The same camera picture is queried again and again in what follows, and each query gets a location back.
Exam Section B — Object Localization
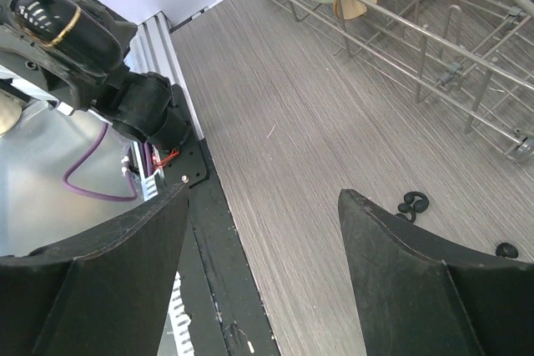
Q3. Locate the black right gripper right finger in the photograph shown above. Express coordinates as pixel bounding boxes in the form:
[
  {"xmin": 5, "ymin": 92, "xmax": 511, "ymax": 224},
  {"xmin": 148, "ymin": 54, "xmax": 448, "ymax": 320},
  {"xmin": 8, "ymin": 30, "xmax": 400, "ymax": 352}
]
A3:
[{"xmin": 338, "ymin": 189, "xmax": 533, "ymax": 355}]

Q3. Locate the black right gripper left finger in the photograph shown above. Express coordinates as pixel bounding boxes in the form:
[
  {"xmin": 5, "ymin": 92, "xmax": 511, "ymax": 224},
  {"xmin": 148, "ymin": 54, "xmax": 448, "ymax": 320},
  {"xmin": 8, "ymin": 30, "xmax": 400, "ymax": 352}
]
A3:
[{"xmin": 1, "ymin": 184, "xmax": 189, "ymax": 355}]

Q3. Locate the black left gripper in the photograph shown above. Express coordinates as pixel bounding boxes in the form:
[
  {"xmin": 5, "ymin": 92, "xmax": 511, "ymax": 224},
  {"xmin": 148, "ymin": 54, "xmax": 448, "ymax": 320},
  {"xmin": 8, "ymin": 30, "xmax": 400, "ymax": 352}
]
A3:
[{"xmin": 1, "ymin": 0, "xmax": 137, "ymax": 113}]

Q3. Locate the black earbud charging case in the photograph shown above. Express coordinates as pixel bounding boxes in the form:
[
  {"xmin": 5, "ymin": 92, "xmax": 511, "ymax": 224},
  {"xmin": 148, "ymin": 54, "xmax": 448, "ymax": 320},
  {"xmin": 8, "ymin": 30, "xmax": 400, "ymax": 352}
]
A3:
[{"xmin": 9, "ymin": 0, "xmax": 123, "ymax": 77}]

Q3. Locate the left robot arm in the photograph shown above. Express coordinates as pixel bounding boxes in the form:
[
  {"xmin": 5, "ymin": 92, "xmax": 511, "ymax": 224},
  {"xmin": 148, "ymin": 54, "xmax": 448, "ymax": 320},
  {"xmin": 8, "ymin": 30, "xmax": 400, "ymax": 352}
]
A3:
[{"xmin": 1, "ymin": 0, "xmax": 192, "ymax": 151}]

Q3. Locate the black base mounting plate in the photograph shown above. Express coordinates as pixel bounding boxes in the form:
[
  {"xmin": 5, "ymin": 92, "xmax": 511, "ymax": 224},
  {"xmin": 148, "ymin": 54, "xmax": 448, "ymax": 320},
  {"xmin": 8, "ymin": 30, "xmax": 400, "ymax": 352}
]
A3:
[{"xmin": 160, "ymin": 84, "xmax": 280, "ymax": 356}]

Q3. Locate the grey wire dish rack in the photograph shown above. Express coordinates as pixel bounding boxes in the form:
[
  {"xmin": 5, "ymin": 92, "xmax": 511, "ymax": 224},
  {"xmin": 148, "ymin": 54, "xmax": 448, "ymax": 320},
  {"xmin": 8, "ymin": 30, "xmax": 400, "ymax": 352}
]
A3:
[{"xmin": 270, "ymin": 0, "xmax": 533, "ymax": 163}]

